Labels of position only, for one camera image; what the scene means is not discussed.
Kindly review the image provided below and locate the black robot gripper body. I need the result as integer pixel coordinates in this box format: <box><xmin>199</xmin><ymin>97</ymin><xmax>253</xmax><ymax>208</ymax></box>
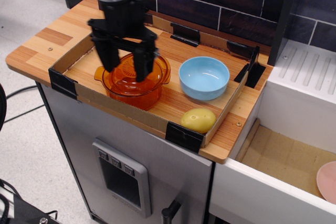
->
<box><xmin>88</xmin><ymin>0</ymin><xmax>160</xmax><ymax>57</ymax></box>

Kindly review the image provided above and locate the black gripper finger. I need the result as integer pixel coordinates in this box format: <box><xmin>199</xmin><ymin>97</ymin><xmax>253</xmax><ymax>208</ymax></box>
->
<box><xmin>93</xmin><ymin>39</ymin><xmax>120</xmax><ymax>72</ymax></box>
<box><xmin>133</xmin><ymin>48</ymin><xmax>156</xmax><ymax>82</ymax></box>

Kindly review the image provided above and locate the orange transparent pot lid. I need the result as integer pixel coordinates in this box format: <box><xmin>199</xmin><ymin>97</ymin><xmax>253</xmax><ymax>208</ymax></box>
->
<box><xmin>108</xmin><ymin>54</ymin><xmax>171</xmax><ymax>97</ymax></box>

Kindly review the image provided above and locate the orange transparent pot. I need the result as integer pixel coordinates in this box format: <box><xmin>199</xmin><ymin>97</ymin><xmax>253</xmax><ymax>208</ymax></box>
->
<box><xmin>94</xmin><ymin>54</ymin><xmax>171</xmax><ymax>110</ymax></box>

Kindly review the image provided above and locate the light blue bowl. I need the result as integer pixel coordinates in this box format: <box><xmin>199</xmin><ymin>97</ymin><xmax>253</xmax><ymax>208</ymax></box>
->
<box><xmin>178</xmin><ymin>56</ymin><xmax>230</xmax><ymax>101</ymax></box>

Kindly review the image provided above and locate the cardboard fence with black tape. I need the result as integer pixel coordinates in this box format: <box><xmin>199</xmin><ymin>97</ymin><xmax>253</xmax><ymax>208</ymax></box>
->
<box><xmin>49</xmin><ymin>5</ymin><xmax>272</xmax><ymax>163</ymax></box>

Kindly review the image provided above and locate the yellow toy potato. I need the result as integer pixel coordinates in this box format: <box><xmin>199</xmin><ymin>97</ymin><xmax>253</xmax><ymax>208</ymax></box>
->
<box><xmin>180</xmin><ymin>108</ymin><xmax>216</xmax><ymax>134</ymax></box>

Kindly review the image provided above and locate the grey toy oven cabinet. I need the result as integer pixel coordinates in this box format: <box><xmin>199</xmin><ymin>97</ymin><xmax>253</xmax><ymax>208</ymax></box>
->
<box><xmin>39</xmin><ymin>85</ymin><xmax>213</xmax><ymax>223</ymax></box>

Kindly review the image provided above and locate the white toy sink unit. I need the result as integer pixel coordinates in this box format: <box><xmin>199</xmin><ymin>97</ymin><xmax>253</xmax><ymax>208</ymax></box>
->
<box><xmin>209</xmin><ymin>41</ymin><xmax>335</xmax><ymax>223</ymax></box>

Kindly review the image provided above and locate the pink plate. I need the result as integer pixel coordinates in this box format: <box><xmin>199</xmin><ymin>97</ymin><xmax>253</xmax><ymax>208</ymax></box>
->
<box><xmin>316</xmin><ymin>161</ymin><xmax>335</xmax><ymax>204</ymax></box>

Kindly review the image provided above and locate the black floor cable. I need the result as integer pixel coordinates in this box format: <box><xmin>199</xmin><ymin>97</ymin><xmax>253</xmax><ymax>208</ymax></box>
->
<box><xmin>4</xmin><ymin>84</ymin><xmax>45</xmax><ymax>124</ymax></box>

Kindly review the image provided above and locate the black vertical post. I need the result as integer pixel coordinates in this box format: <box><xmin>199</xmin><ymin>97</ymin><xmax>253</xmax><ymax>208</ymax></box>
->
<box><xmin>267</xmin><ymin>0</ymin><xmax>295</xmax><ymax>66</ymax></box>

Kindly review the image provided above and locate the black oven door handle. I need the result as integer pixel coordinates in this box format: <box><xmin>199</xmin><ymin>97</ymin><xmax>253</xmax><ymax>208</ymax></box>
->
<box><xmin>161</xmin><ymin>200</ymin><xmax>181</xmax><ymax>224</ymax></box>

